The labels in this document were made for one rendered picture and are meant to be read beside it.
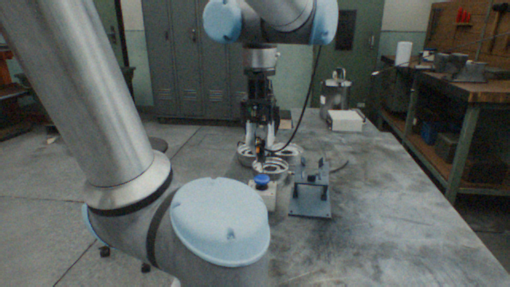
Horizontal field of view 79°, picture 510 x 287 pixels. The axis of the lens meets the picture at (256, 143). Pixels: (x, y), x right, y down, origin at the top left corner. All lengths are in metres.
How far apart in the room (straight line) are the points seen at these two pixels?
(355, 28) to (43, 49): 3.56
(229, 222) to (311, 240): 0.36
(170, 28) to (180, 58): 0.34
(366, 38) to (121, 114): 3.54
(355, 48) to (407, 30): 0.75
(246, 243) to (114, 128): 0.19
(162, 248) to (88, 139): 0.15
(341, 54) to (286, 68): 0.74
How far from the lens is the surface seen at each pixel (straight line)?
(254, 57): 0.66
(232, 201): 0.38
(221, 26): 0.55
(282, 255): 0.65
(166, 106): 4.02
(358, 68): 3.81
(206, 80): 3.77
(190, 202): 0.38
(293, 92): 4.14
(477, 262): 0.76
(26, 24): 0.34
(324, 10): 0.50
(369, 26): 3.79
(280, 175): 0.86
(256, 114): 0.69
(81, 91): 0.35
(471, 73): 2.45
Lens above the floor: 1.23
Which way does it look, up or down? 22 degrees down
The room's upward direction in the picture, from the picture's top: straight up
